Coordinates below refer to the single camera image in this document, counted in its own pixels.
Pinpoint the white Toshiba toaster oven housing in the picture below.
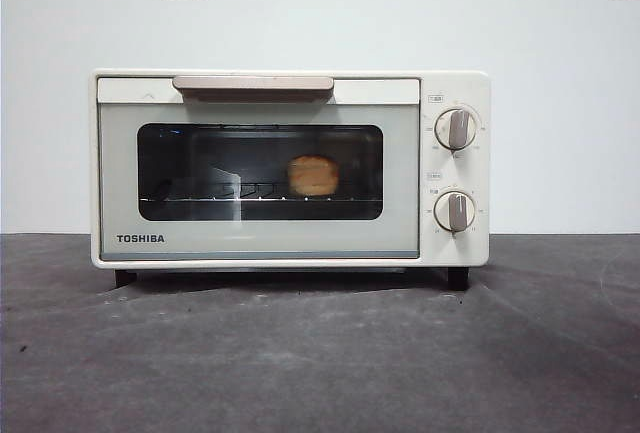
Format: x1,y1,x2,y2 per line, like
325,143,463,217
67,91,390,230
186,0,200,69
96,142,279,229
89,68,491,290

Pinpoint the golden bread loaf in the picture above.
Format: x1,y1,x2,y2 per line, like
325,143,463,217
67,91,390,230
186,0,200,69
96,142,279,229
286,154,341,198

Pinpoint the oven door with beige handle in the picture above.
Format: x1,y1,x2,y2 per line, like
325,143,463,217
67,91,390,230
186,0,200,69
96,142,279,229
96,74,421,260

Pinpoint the beige oven timer knob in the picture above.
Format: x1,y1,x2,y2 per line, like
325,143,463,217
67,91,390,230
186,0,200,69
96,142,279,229
432,190,477,232

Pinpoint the beige oven temperature knob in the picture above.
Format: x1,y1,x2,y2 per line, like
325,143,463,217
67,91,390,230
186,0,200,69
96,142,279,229
433,107,478,151

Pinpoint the metal wire oven rack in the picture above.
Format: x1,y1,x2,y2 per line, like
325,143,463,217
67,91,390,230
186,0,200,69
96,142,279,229
139,182,374,203

